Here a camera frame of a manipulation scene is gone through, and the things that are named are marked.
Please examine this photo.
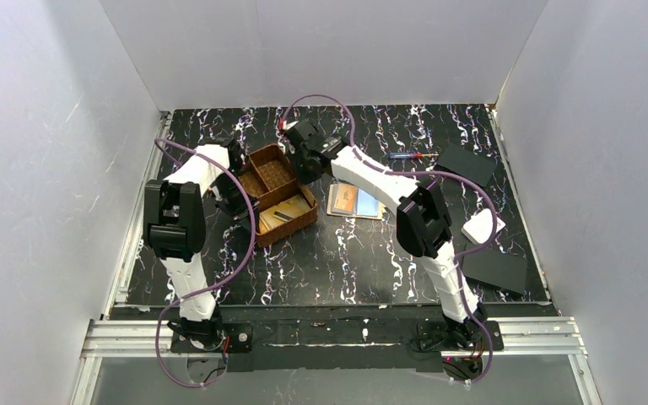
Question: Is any black flat box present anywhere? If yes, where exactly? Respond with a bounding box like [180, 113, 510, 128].
[461, 249, 527, 295]
[434, 144, 497, 187]

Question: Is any orange card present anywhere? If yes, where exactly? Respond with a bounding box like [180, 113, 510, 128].
[331, 183, 359, 215]

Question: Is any blue red screwdriver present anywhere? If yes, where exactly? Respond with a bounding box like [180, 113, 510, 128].
[387, 152, 439, 160]

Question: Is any black striped yellow card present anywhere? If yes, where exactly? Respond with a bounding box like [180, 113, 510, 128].
[270, 194, 311, 222]

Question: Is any black flat box far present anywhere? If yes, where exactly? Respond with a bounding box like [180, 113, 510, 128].
[434, 144, 497, 187]

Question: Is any yellow VIP card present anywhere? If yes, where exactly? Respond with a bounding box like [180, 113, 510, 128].
[259, 205, 296, 234]

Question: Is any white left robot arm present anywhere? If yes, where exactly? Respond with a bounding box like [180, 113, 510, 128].
[143, 138, 259, 345]

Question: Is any aluminium frame rail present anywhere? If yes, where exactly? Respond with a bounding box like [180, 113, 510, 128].
[71, 316, 601, 404]

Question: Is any white small box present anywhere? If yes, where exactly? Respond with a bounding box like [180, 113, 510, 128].
[462, 208, 505, 245]

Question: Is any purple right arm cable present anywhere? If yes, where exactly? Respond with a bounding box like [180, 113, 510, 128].
[278, 94, 497, 385]

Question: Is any black flat box near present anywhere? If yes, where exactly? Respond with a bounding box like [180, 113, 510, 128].
[461, 249, 527, 295]

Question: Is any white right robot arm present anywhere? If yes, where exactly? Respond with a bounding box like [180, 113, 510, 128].
[279, 119, 484, 342]

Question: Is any brown woven basket card holder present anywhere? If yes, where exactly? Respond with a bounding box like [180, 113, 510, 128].
[238, 143, 318, 247]

